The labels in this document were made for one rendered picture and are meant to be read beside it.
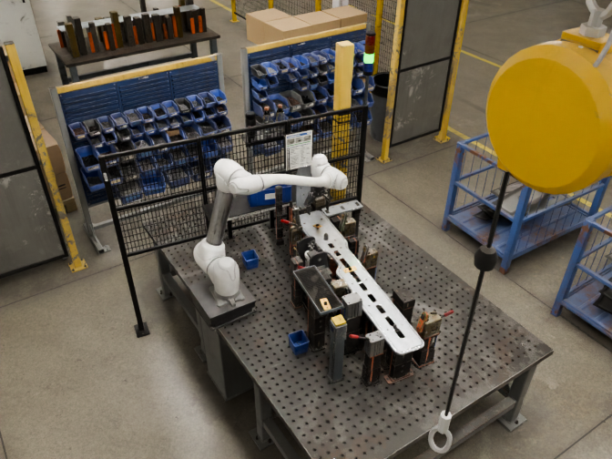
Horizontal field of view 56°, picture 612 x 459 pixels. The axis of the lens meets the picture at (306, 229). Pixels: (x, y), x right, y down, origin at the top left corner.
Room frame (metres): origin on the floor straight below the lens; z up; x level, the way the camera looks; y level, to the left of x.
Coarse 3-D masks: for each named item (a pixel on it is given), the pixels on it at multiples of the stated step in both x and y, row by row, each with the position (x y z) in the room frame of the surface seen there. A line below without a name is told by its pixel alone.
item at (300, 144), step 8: (312, 128) 3.70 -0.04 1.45; (288, 136) 3.62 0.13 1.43; (296, 136) 3.65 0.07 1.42; (304, 136) 3.67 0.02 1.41; (312, 136) 3.70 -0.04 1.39; (288, 144) 3.62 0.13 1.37; (296, 144) 3.65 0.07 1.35; (304, 144) 3.67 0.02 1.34; (312, 144) 3.70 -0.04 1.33; (288, 152) 3.62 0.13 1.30; (296, 152) 3.65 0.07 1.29; (304, 152) 3.67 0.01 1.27; (312, 152) 3.70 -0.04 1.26; (288, 160) 3.62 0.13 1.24; (296, 160) 3.65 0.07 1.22; (304, 160) 3.67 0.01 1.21; (296, 168) 3.65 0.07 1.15
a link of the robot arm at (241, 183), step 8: (232, 176) 2.79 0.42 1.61; (240, 176) 2.77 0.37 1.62; (248, 176) 2.79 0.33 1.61; (256, 176) 2.81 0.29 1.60; (232, 184) 2.71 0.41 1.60; (240, 184) 2.71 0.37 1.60; (248, 184) 2.73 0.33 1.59; (256, 184) 2.75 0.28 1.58; (232, 192) 2.70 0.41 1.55; (240, 192) 2.70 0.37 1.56; (248, 192) 2.72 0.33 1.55; (256, 192) 2.76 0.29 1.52
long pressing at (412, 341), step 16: (304, 224) 3.16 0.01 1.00; (320, 224) 3.16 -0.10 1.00; (320, 240) 2.98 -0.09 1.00; (336, 240) 2.98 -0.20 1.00; (336, 256) 2.82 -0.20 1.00; (352, 256) 2.82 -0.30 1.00; (336, 272) 2.66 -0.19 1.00; (352, 288) 2.53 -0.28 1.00; (368, 288) 2.53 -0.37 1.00; (368, 304) 2.39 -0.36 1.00; (384, 304) 2.39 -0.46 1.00; (384, 320) 2.27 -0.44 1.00; (400, 320) 2.27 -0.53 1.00; (384, 336) 2.14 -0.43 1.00; (416, 336) 2.15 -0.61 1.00; (400, 352) 2.03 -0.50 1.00
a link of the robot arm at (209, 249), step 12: (216, 168) 2.89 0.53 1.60; (228, 168) 2.84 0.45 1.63; (240, 168) 2.84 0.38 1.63; (216, 180) 2.87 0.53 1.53; (228, 180) 2.79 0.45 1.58; (228, 192) 2.82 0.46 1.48; (216, 204) 2.83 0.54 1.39; (228, 204) 2.83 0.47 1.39; (216, 216) 2.81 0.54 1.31; (228, 216) 2.84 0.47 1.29; (216, 228) 2.80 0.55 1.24; (204, 240) 2.82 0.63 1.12; (216, 240) 2.79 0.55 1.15; (204, 252) 2.76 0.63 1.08; (216, 252) 2.76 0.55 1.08; (204, 264) 2.72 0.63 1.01
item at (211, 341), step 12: (204, 324) 2.65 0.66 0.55; (204, 336) 2.68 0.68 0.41; (216, 336) 2.49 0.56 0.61; (216, 348) 2.52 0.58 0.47; (228, 348) 2.49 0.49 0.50; (216, 360) 2.54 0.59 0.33; (228, 360) 2.49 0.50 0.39; (216, 372) 2.57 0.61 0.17; (228, 372) 2.48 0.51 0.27; (240, 372) 2.53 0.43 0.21; (216, 384) 2.58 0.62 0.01; (228, 384) 2.48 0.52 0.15; (240, 384) 2.53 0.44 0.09; (252, 384) 2.58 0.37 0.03; (228, 396) 2.47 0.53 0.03
